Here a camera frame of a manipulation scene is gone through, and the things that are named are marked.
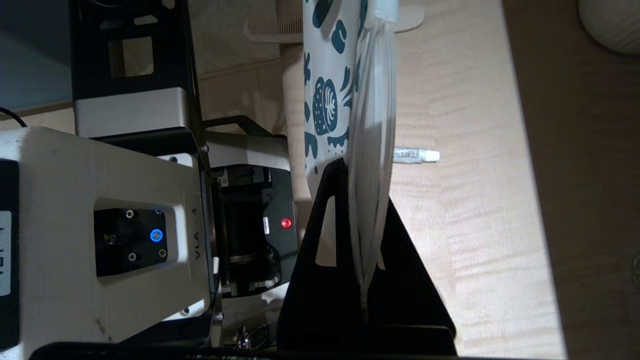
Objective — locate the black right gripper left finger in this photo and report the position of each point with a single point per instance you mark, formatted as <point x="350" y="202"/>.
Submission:
<point x="305" y="300"/>

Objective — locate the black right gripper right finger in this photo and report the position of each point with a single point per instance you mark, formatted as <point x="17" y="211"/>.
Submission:
<point x="410" y="300"/>

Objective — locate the white blue horse pouch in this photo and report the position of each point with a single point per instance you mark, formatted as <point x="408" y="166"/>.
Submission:
<point x="325" y="75"/>

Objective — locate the white plastic comb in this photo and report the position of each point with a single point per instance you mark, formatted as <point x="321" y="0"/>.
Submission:
<point x="270" y="30"/>

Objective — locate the robot wheeled base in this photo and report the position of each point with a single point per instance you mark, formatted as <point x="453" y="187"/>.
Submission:
<point x="245" y="225"/>

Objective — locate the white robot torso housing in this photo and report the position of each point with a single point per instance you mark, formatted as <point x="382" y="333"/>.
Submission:
<point x="60" y="175"/>

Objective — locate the white ribbed ceramic mug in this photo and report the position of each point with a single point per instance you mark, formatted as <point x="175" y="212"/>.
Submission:
<point x="615" y="25"/>

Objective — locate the black torso frame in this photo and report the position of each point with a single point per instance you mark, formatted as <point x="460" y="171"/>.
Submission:
<point x="90" y="60"/>

